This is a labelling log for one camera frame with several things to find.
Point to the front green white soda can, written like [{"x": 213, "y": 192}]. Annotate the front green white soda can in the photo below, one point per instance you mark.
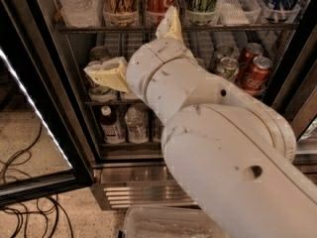
[{"x": 99, "y": 93}]

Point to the green white soda can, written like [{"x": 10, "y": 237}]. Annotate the green white soda can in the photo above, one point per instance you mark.
[
  {"x": 99, "y": 93},
  {"x": 99, "y": 53}
]

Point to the right sliding glass door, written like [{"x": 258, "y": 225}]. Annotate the right sliding glass door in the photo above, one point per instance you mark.
[{"x": 302, "y": 114}]

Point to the brown tea bottle bottom shelf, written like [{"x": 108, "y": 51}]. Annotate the brown tea bottle bottom shelf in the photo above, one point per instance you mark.
[{"x": 112, "y": 128}]

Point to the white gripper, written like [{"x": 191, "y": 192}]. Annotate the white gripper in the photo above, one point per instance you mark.
[{"x": 153, "y": 60}]

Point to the clear water bottle bottom shelf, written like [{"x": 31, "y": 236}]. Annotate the clear water bottle bottom shelf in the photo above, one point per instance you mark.
[{"x": 137, "y": 125}]

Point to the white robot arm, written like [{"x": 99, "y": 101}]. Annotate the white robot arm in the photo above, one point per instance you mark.
[{"x": 231, "y": 153}]

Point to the clear plastic bin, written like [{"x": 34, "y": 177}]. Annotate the clear plastic bin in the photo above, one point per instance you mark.
[{"x": 169, "y": 222}]

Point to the red cola can top shelf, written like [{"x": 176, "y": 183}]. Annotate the red cola can top shelf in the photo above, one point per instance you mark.
[{"x": 156, "y": 10}]

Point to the front red cola can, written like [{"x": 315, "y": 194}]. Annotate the front red cola can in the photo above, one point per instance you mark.
[{"x": 256, "y": 73}]

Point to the rear red cola can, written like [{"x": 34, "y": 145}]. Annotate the rear red cola can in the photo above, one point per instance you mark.
[{"x": 248, "y": 53}]

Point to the rear green white soda can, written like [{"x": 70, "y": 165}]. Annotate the rear green white soda can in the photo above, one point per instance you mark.
[{"x": 99, "y": 53}]

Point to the empty white shelf tray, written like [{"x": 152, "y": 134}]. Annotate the empty white shelf tray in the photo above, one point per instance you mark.
[{"x": 131, "y": 42}]

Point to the orange gold can top shelf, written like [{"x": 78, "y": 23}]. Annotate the orange gold can top shelf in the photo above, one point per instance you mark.
[{"x": 121, "y": 13}]

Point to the open glass fridge door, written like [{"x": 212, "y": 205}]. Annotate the open glass fridge door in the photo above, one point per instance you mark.
[{"x": 43, "y": 148}]

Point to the silver can bottom shelf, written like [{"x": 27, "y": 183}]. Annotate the silver can bottom shelf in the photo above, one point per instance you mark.
[{"x": 158, "y": 128}]

